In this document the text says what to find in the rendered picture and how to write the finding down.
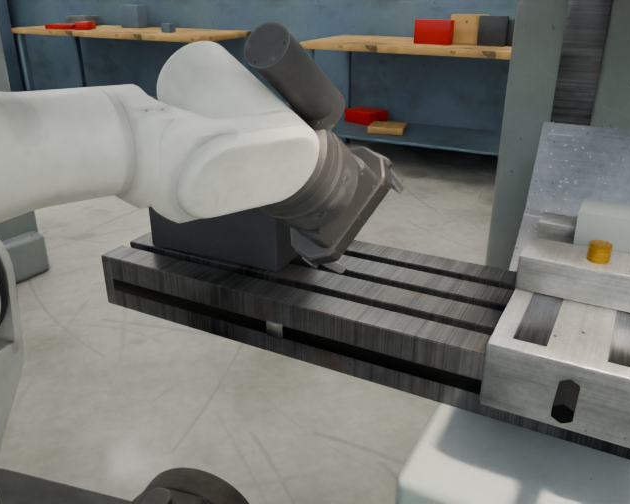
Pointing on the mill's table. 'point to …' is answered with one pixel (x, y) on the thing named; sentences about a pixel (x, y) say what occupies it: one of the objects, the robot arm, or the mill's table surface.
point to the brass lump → (599, 251)
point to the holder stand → (229, 238)
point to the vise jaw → (585, 276)
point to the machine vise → (573, 358)
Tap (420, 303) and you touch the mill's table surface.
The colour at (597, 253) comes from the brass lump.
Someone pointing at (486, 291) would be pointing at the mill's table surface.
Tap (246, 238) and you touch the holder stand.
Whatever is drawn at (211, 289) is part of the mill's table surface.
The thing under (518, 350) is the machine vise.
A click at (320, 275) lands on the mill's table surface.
